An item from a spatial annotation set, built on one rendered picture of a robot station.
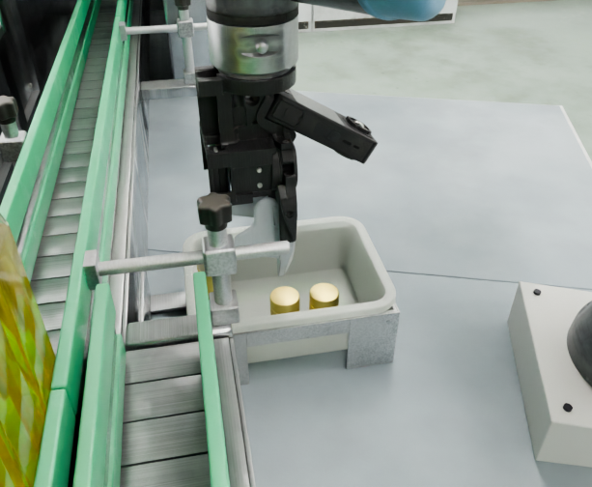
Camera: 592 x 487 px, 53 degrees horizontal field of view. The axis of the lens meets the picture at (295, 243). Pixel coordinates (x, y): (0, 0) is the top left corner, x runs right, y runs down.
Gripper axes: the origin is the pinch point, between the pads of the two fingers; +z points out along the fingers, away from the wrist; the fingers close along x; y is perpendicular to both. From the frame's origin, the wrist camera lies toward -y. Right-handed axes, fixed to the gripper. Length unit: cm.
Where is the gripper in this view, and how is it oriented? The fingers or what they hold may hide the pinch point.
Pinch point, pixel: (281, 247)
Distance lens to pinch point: 63.2
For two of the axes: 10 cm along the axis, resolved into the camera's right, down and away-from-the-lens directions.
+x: 2.3, 5.8, -7.8
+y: -9.7, 1.3, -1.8
